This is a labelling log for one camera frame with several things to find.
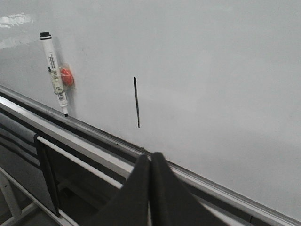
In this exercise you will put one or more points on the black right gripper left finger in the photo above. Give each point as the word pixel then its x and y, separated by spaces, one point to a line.
pixel 129 207

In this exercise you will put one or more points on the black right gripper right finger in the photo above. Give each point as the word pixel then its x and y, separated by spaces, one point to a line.
pixel 171 203

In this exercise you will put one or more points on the red round magnet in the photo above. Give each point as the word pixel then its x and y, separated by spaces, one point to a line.
pixel 67 76

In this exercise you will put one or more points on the white whiteboard marker black tip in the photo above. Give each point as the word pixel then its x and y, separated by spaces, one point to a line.
pixel 54 71

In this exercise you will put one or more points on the white metal stand frame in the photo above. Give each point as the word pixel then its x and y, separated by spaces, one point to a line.
pixel 71 178

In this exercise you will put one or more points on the large whiteboard with aluminium frame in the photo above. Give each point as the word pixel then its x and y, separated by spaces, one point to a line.
pixel 214 85

